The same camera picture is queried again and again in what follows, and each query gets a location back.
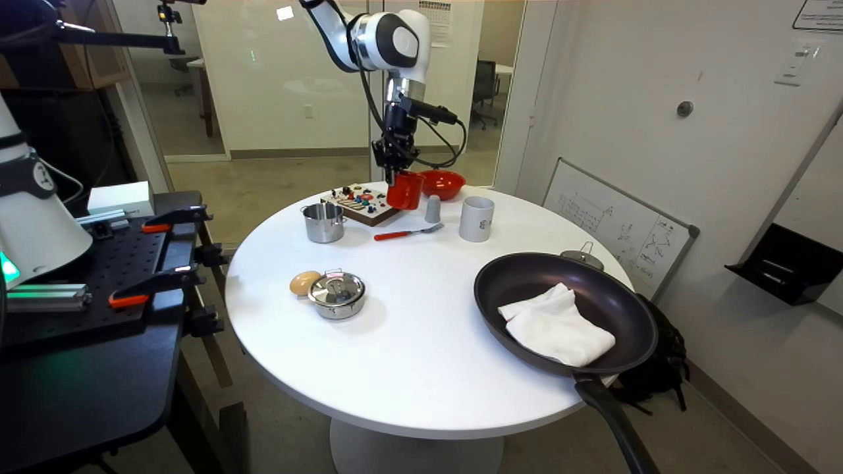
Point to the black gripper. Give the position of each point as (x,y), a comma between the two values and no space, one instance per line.
(396,149)

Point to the black camera stand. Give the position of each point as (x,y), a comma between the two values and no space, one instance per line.
(115,37)

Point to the black robot cart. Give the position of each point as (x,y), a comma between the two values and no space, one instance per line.
(88,378)

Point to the paper sheet on door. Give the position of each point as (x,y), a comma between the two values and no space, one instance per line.
(440,30)

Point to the dark frying pan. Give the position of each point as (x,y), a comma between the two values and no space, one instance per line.
(527,280)

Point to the white door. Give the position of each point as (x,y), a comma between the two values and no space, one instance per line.
(457,79)

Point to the dark office chair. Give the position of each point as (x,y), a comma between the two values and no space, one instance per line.
(482,88)

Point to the small steel container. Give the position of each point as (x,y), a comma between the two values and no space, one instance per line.
(584,259)

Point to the black backpack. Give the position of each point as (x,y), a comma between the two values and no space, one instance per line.
(660,359)

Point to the small white wall label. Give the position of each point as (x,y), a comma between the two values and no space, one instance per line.
(789,76)

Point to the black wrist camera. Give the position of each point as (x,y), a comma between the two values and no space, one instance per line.
(436,112)

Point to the red enamel cup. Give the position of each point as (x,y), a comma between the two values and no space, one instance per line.
(406,192)

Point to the black wall tray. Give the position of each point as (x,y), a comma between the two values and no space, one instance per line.
(785,264)

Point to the round grey wall fitting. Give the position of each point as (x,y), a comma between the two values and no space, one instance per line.
(684,108)

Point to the framed wall notice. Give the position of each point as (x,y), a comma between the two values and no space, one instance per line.
(821,13)

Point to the grey metal bar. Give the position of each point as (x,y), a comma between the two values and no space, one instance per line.
(43,295)

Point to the whiteboard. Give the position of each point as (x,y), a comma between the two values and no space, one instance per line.
(615,224)

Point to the red bowl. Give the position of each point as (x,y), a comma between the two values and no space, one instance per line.
(444,184)

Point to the open steel cup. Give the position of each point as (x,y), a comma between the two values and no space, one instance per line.
(323,226)

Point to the white folded cloth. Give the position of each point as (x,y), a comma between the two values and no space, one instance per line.
(556,329)

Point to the grey salt shaker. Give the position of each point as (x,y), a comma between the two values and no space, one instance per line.
(433,212)

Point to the white printed mug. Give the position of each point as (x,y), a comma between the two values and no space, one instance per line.
(478,222)

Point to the white box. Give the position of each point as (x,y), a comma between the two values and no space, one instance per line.
(119,199)

